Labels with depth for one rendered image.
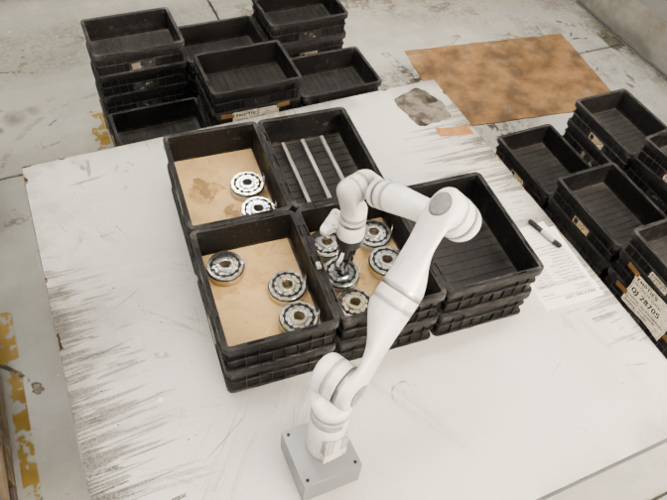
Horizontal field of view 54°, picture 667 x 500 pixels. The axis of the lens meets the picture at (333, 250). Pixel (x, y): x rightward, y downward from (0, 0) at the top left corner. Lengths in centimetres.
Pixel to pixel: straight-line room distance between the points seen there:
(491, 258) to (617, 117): 165
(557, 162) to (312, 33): 132
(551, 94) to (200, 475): 313
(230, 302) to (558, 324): 97
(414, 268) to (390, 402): 57
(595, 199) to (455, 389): 138
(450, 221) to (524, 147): 199
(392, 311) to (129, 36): 235
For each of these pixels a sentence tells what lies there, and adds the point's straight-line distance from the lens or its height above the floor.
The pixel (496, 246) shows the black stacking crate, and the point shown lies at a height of 83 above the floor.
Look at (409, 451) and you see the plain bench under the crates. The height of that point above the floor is 70.
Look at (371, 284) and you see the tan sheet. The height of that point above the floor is 83.
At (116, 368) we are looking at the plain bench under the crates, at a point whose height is 70.
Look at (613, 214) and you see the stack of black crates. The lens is 298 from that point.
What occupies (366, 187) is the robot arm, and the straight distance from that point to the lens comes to 159.
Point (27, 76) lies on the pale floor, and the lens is 408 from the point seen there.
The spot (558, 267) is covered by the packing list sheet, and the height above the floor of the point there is 70.
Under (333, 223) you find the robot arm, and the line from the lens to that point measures 173.
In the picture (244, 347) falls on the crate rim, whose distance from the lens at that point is 160.
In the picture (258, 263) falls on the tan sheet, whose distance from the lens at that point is 188.
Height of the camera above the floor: 231
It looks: 50 degrees down
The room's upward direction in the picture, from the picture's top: 7 degrees clockwise
